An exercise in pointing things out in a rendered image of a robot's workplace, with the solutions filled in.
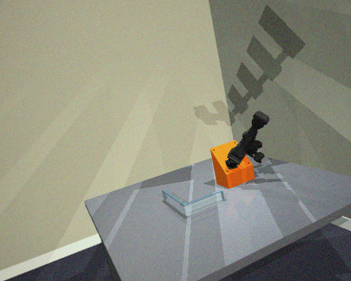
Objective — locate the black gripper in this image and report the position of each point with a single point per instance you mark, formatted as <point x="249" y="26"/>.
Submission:
<point x="257" y="156"/>

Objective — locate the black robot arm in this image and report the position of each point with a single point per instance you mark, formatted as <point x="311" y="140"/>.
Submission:
<point x="237" y="154"/>

